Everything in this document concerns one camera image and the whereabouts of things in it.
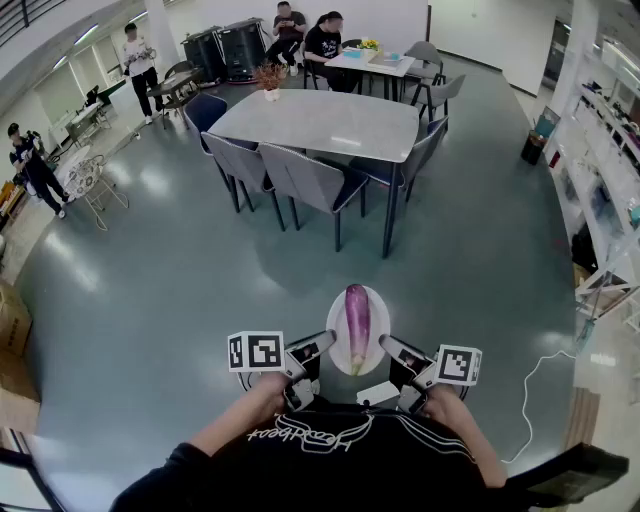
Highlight dark blue chair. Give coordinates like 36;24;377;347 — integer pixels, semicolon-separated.
257;142;371;253
200;131;275;214
183;92;229;156
348;115;451;202

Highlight gray marble dining table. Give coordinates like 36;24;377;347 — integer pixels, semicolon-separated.
206;88;421;260

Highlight black wheeled equipment case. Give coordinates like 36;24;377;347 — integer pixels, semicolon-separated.
217;17;269;84
180;27;227;87

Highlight teal picture frame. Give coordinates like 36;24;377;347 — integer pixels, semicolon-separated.
531;106;563;142

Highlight purple eggplant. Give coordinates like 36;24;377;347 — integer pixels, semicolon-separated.
343;283;374;376

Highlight black body-mounted monitor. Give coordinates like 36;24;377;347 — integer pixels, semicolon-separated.
503;441;631;509

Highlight person's left forearm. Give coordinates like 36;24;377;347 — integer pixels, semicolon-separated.
188;372;287;457

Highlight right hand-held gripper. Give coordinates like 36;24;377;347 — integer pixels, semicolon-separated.
377;334;484;417

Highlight gray armchair black frame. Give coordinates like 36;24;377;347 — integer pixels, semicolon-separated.
413;74;467;124
403;40;447;87

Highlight brown cardboard box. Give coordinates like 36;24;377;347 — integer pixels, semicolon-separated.
0;278;34;357

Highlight person's black printed t-shirt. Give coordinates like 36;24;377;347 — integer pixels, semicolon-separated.
109;399;507;512

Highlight white floor cable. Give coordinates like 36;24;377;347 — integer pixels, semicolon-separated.
500;349;577;465

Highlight white shelving rack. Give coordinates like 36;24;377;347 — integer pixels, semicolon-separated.
543;34;640;332

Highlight black waste bin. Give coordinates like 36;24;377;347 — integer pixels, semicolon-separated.
520;129;547;167

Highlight light square side table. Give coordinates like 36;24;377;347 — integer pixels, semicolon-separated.
323;48;417;102

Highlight dark small chair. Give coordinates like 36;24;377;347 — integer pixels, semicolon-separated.
162;60;199;80

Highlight person's right forearm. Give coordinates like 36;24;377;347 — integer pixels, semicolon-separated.
423;387;509;490

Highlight patterned white wire chair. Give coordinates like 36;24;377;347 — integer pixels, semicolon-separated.
63;154;131;233

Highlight reddish potted plant white pot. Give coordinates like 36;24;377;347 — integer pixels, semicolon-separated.
252;61;289;104

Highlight dark small table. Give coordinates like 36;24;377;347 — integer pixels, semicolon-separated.
145;67;204;132

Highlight white oval plate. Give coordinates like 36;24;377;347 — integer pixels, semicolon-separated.
325;285;392;378

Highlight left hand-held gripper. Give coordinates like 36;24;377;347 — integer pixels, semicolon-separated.
227;329;338;414

